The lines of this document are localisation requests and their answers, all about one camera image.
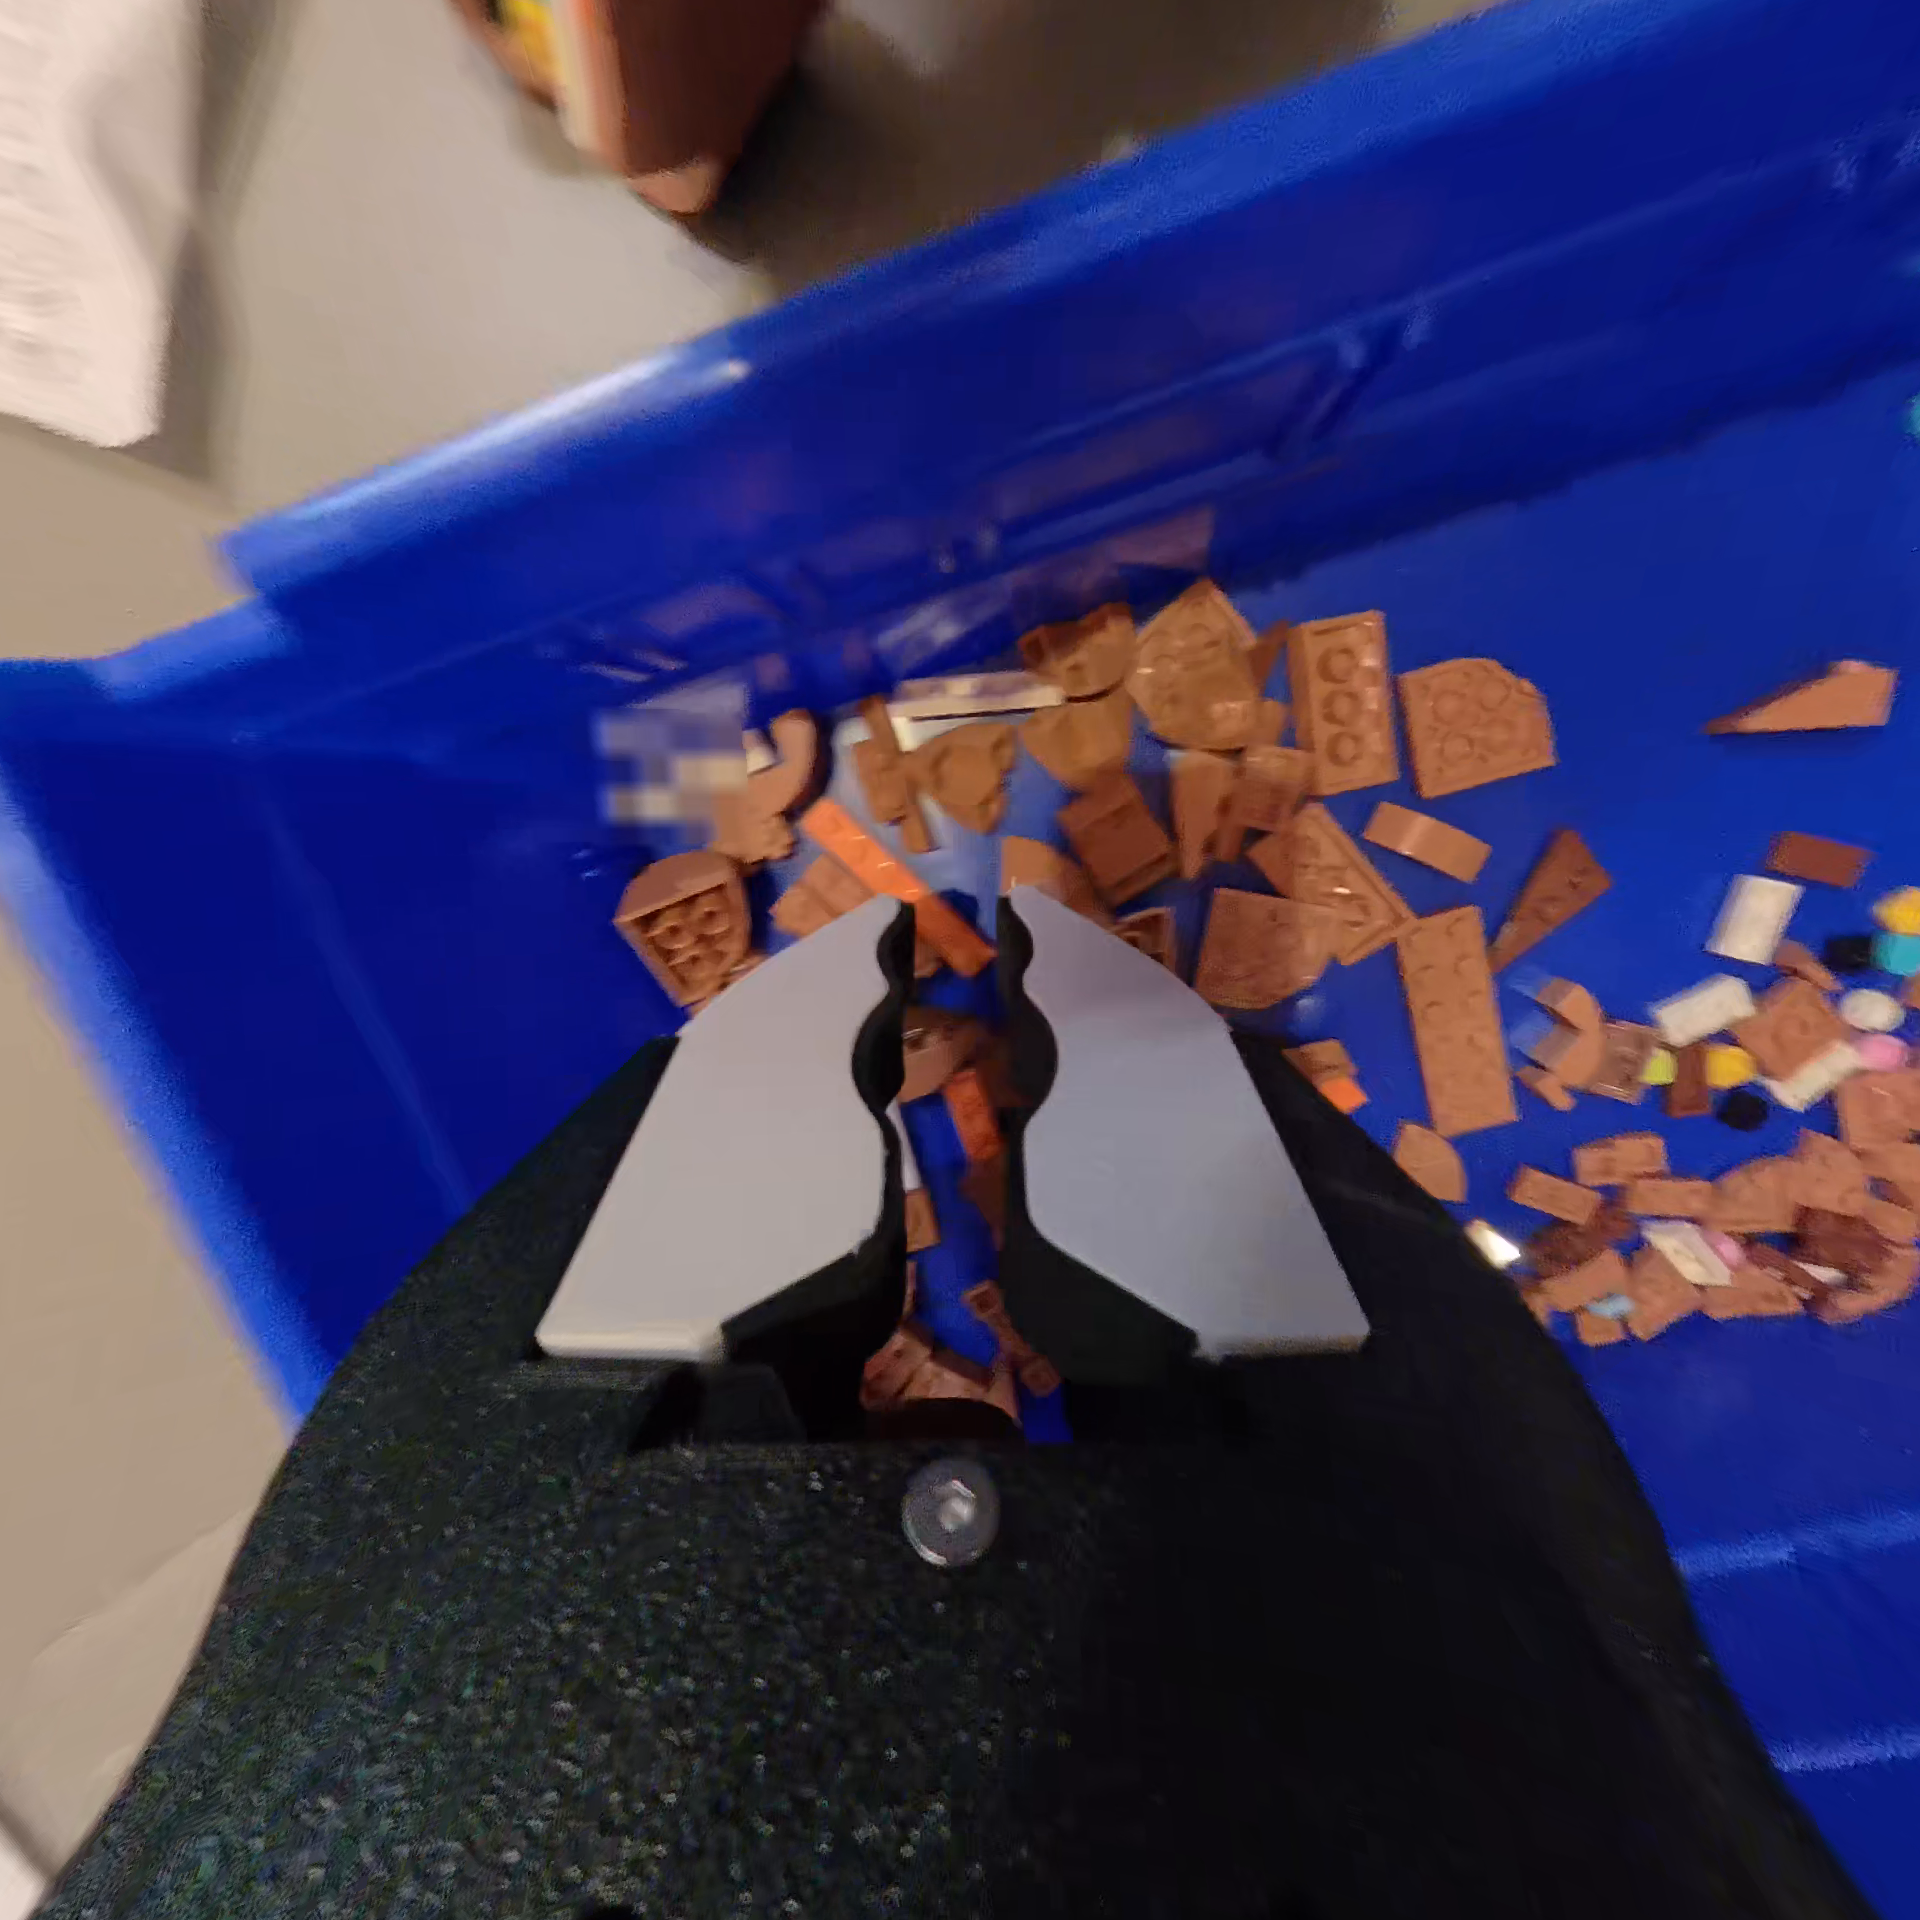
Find blue plastic bin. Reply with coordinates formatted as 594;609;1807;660
0;0;1920;1920

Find brown box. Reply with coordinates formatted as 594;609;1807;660
449;0;827;217

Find brown lego slope brick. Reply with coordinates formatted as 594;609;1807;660
1702;656;1899;742

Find pile of brown lego pieces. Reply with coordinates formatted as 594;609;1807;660
612;579;1920;1410

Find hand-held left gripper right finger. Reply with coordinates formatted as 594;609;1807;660
993;885;1372;1360

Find white paper sheets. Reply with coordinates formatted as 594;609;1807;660
0;0;201;452

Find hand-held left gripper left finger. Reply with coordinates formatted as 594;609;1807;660
534;898;918;1365

